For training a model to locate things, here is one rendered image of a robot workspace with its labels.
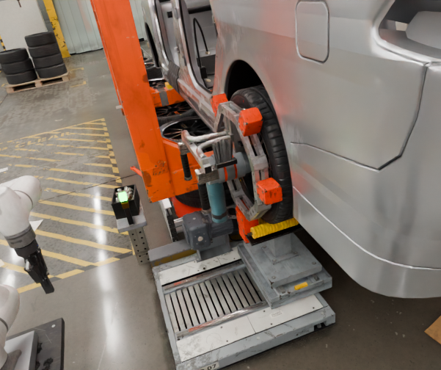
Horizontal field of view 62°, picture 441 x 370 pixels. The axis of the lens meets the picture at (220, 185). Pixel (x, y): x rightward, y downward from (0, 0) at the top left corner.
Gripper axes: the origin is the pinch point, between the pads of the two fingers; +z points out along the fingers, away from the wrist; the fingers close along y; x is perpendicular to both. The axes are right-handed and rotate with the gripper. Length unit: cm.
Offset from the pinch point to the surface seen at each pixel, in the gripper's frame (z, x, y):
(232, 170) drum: -12, 82, -33
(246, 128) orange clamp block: -36, 89, -17
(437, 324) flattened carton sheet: 77, 162, 7
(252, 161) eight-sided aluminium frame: -23, 88, -14
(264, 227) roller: 21, 92, -29
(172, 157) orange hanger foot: -7, 55, -82
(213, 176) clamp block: -19, 72, -18
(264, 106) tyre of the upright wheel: -40, 99, -26
